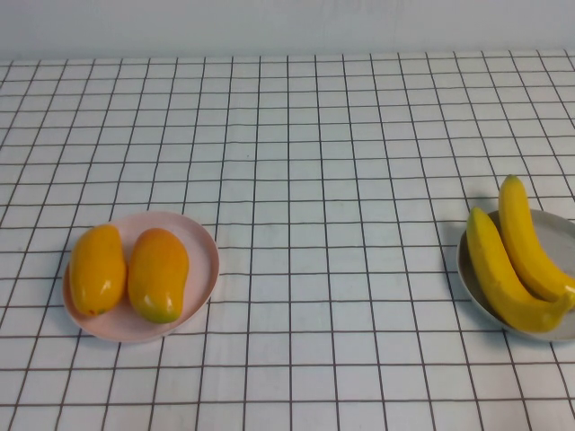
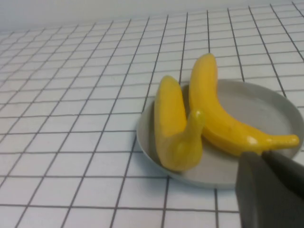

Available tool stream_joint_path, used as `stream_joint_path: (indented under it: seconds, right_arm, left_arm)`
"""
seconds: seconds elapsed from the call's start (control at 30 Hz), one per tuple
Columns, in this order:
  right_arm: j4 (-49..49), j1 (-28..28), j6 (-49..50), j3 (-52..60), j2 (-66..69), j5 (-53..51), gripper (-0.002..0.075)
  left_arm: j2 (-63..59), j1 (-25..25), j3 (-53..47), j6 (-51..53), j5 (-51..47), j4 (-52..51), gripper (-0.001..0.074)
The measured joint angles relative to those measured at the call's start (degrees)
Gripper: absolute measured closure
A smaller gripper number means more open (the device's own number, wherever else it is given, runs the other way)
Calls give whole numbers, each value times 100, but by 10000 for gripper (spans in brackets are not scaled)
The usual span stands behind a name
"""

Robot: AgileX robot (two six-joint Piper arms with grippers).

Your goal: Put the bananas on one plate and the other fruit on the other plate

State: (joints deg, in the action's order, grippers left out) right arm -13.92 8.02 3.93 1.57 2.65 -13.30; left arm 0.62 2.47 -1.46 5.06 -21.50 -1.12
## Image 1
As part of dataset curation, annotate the orange mango with green tip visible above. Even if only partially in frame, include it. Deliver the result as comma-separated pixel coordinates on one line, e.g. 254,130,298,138
127,226,190,324

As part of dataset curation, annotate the yellow mango with red speck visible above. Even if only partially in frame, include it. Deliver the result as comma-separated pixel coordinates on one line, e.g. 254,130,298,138
68,223,129,318

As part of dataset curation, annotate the yellow banana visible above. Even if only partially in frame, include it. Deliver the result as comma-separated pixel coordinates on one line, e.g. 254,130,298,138
498,173,575,303
465,207,575,334

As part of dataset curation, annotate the pink round plate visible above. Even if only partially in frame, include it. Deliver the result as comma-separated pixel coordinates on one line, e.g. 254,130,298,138
61,212,221,345

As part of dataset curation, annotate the grey round plate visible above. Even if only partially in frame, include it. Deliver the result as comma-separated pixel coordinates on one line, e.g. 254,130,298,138
456,208,575,345

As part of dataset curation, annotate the white grid-pattern tablecloth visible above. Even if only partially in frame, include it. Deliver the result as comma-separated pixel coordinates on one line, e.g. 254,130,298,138
0,48,575,431

